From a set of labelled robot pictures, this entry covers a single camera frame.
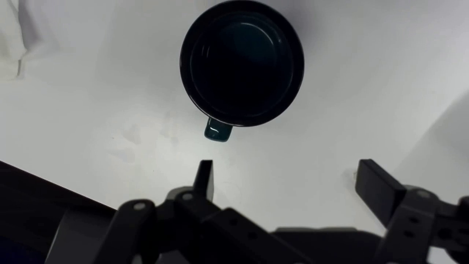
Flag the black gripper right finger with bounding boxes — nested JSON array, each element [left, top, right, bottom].
[[354, 158, 469, 264]]

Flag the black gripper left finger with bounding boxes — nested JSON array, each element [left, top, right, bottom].
[[94, 158, 305, 264]]

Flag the dark blue enamel mug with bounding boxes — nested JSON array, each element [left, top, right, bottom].
[[179, 0, 306, 143]]

